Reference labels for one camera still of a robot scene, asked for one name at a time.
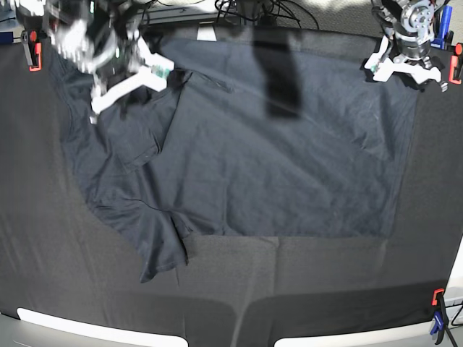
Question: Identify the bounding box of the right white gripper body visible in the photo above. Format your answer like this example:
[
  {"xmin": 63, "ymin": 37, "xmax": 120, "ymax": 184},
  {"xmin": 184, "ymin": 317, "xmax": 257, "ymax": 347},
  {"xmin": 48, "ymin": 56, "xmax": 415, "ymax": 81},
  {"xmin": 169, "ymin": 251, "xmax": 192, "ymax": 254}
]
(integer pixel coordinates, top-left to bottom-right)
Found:
[{"xmin": 89, "ymin": 38, "xmax": 174, "ymax": 124}]

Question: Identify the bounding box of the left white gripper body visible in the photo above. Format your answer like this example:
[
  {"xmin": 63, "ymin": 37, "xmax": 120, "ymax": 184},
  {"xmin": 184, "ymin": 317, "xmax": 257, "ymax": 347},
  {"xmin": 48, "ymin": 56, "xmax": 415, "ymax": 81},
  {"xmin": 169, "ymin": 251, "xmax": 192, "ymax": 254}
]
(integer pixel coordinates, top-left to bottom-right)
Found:
[{"xmin": 364, "ymin": 35, "xmax": 448, "ymax": 93}]

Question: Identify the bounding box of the dark navy t-shirt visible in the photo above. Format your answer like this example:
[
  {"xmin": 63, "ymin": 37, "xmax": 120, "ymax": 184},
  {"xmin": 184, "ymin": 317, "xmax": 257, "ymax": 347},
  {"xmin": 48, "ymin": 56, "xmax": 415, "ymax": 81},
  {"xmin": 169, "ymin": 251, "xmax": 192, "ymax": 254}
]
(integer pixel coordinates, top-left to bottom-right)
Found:
[{"xmin": 50, "ymin": 39, "xmax": 417, "ymax": 282}]

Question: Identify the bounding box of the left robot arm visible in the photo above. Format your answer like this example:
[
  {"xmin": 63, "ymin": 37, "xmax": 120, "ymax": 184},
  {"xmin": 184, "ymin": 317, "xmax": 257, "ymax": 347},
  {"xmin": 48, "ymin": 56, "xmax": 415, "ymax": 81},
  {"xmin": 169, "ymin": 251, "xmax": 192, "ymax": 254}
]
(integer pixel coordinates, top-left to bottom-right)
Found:
[{"xmin": 364, "ymin": 0, "xmax": 448, "ymax": 92}]

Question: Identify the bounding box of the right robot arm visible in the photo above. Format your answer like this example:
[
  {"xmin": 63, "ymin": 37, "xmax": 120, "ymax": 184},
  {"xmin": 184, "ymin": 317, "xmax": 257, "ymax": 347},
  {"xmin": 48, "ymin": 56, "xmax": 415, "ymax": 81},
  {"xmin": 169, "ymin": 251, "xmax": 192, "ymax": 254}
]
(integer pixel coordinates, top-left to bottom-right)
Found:
[{"xmin": 1, "ymin": 1, "xmax": 174, "ymax": 124}]

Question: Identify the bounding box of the white tab on cloth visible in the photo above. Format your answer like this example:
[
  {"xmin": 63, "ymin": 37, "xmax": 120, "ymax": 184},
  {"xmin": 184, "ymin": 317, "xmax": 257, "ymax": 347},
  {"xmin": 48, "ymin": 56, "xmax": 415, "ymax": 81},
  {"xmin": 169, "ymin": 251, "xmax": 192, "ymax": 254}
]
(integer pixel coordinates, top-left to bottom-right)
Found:
[{"xmin": 197, "ymin": 25, "xmax": 217, "ymax": 42}]

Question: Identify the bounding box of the blue clamp top right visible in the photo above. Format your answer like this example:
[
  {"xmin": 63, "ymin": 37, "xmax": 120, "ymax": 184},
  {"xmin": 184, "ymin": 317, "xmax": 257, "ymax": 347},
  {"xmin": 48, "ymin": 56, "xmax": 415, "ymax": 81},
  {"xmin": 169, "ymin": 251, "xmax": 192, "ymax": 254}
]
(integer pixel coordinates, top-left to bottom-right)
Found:
[{"xmin": 431, "ymin": 3, "xmax": 454, "ymax": 51}]

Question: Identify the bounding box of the red clamp right edge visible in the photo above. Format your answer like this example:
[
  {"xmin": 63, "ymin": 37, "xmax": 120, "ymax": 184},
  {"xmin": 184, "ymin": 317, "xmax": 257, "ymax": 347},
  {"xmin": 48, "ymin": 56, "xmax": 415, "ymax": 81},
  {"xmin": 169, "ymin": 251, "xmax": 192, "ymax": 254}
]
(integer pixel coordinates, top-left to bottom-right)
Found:
[{"xmin": 449, "ymin": 43, "xmax": 462, "ymax": 85}]

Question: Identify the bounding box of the red black clamp left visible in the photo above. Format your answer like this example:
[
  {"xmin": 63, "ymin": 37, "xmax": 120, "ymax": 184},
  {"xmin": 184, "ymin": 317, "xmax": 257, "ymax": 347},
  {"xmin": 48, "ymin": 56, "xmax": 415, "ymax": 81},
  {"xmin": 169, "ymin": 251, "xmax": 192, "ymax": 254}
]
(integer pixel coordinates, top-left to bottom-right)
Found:
[{"xmin": 21, "ymin": 30, "xmax": 42, "ymax": 72}]

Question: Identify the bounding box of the black table cloth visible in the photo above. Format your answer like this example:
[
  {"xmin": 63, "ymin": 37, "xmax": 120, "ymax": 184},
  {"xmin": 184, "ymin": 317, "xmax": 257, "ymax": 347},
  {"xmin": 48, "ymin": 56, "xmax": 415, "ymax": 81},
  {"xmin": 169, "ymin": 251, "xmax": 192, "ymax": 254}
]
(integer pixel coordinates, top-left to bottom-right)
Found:
[{"xmin": 1, "ymin": 27, "xmax": 462, "ymax": 346}]

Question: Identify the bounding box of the red blue clamp bottom right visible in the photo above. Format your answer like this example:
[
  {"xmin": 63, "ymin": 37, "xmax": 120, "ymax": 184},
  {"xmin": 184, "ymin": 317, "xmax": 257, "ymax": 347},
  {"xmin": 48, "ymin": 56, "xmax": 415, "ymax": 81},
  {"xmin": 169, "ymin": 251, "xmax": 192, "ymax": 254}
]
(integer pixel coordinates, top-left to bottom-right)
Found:
[{"xmin": 430, "ymin": 288, "xmax": 458, "ymax": 347}]

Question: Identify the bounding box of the black cable bundle top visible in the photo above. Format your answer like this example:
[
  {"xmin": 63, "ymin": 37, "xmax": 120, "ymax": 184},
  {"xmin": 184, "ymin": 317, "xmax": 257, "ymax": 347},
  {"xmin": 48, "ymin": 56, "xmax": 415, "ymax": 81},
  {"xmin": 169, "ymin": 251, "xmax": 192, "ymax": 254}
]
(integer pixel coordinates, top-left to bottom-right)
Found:
[{"xmin": 214, "ymin": 0, "xmax": 320, "ymax": 30}]

